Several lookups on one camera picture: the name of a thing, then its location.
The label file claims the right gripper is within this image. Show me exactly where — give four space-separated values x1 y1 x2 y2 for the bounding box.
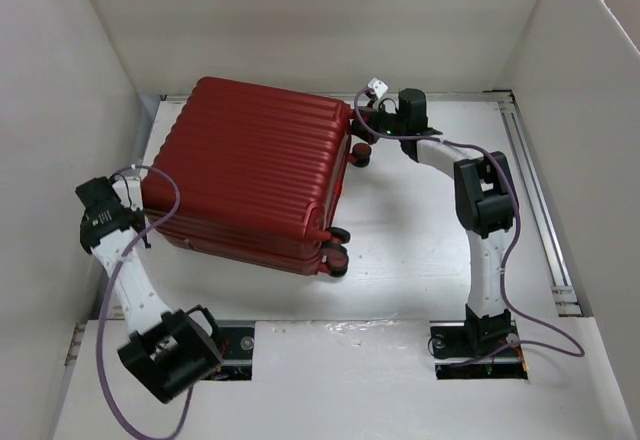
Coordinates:
347 98 406 145

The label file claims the red suitcase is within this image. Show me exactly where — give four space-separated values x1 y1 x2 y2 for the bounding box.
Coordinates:
141 76 371 277

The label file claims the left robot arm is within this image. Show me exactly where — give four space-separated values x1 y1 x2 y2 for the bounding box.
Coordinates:
76 177 226 404

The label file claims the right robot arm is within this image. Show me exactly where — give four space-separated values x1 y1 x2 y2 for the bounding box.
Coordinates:
354 78 517 362

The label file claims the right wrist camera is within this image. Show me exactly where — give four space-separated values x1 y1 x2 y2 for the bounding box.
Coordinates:
366 77 389 101

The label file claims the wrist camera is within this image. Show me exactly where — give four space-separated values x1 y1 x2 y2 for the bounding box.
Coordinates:
112 165 146 210
366 77 389 101

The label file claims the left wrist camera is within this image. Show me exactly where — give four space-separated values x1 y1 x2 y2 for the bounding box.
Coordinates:
112 165 146 210

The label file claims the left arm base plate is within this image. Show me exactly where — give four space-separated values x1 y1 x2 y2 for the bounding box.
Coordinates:
209 324 255 381

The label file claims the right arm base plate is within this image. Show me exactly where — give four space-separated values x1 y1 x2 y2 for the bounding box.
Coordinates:
427 322 528 380

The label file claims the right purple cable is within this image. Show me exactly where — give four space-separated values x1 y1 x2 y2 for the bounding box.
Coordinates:
352 87 586 368

